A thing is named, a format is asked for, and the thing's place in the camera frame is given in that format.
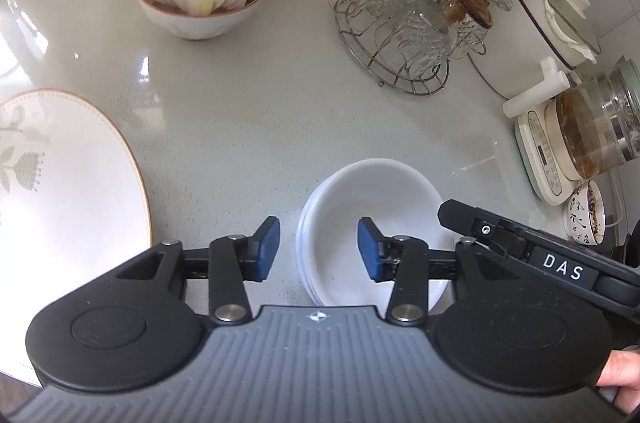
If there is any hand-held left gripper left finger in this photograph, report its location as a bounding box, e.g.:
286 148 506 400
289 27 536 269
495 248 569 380
116 216 281 325

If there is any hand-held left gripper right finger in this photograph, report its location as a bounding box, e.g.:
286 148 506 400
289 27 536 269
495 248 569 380
357 216 531 325

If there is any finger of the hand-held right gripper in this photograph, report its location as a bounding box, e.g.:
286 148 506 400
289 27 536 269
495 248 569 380
437 200 534 262

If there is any person's right hand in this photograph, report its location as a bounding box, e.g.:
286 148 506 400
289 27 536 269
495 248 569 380
597 348 640 414

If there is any small floral print cup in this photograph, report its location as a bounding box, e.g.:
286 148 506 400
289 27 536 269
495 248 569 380
564 180 607 247

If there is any cream kettle base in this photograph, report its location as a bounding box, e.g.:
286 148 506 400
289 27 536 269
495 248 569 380
514 102 597 207

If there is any glass kettle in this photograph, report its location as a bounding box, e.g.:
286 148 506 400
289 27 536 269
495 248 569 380
545 58 640 182

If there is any white pot with glass lid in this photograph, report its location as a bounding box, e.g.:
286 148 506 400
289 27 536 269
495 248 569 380
467 0 604 119

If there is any white leaf print plate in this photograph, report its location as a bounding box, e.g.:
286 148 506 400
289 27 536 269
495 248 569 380
0 88 153 388

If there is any brown bottomed glass cup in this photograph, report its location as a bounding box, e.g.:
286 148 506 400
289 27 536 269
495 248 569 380
446 0 495 29

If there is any white bowl with onion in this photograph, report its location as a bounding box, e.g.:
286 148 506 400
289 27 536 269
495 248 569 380
133 0 272 41

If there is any white power cable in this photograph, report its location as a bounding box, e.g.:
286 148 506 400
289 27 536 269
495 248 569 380
604 167 632 235

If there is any metal wire cup rack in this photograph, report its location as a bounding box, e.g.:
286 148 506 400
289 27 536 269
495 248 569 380
327 0 453 97

